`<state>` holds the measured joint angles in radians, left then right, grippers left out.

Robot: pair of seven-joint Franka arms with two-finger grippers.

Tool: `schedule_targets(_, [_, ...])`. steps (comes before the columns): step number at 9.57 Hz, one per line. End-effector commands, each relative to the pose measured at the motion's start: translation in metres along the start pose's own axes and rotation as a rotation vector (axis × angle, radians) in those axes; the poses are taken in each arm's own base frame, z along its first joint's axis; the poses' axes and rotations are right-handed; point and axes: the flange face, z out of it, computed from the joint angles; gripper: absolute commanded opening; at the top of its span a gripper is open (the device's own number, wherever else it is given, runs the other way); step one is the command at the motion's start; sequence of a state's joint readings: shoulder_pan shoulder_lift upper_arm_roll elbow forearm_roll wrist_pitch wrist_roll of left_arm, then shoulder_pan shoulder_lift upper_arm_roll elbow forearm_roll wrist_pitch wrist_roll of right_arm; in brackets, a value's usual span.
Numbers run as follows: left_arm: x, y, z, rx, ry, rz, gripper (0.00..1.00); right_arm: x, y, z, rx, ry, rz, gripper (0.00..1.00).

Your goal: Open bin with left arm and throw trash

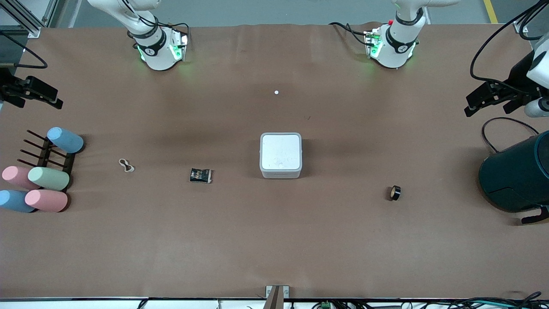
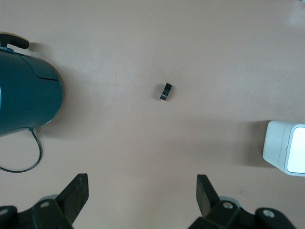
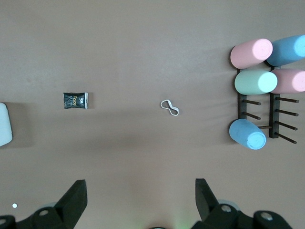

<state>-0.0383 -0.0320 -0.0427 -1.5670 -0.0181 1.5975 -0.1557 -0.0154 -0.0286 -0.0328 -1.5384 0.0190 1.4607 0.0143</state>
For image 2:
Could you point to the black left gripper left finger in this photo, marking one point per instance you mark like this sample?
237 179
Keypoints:
71 198

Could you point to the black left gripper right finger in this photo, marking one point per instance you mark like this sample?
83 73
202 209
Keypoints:
207 198

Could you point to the small white lidded bin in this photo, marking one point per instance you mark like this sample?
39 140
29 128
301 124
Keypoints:
276 143

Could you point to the dark teal pedal bin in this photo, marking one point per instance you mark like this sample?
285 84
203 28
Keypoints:
26 95

